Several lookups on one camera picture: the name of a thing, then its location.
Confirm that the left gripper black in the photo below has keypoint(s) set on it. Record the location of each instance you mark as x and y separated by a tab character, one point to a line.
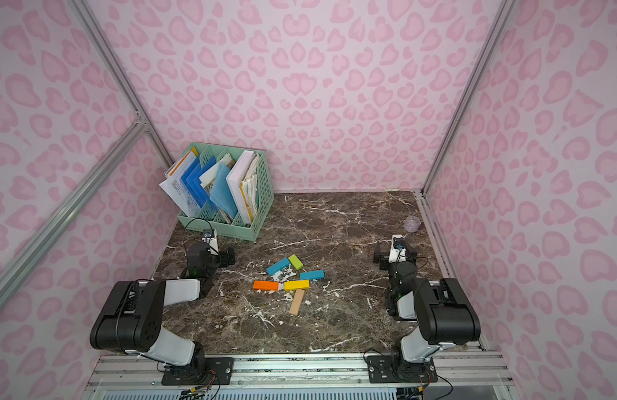
225	257

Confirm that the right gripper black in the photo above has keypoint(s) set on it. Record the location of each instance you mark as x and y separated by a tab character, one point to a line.
383	257

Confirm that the orange building block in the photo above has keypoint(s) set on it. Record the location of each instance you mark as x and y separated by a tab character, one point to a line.
265	286

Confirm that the teal block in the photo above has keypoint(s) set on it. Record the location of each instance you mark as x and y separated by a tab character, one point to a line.
277	267
313	275

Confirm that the green building block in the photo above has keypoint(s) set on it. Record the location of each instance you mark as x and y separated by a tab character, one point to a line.
295	263

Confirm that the yellow building block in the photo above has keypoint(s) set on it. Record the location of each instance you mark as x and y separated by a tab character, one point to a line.
296	285

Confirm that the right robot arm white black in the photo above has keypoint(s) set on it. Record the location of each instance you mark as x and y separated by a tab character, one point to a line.
444	315

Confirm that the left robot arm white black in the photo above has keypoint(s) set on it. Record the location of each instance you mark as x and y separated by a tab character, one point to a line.
131	320

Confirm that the natural wood building block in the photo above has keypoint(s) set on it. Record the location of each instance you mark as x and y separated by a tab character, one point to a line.
297	301

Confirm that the clear plastic cup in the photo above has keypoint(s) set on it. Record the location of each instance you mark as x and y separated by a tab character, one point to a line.
412	224

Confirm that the light blue folder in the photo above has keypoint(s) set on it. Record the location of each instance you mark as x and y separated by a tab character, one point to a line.
221	195

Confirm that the green plastic file basket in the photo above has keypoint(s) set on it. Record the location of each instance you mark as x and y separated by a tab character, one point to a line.
212	215

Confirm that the white booklets stack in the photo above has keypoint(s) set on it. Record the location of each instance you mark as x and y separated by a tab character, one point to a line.
242	183

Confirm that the blue folders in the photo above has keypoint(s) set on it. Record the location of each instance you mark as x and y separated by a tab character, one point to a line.
191	180

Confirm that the white paper sheets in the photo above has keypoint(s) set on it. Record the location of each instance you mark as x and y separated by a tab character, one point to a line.
174	185

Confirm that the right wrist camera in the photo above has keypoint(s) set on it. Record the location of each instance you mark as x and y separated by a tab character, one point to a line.
398	249

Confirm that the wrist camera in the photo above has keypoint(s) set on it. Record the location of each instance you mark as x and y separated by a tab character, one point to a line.
398	249
210	237

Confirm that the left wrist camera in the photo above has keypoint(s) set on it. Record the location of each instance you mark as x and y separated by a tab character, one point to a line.
210	237

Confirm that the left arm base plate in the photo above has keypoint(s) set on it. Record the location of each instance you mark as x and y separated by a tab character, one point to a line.
214	370

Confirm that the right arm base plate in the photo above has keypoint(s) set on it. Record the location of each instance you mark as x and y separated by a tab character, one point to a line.
389	369

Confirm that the aluminium front rail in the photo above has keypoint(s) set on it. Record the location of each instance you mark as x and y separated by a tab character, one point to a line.
472	375

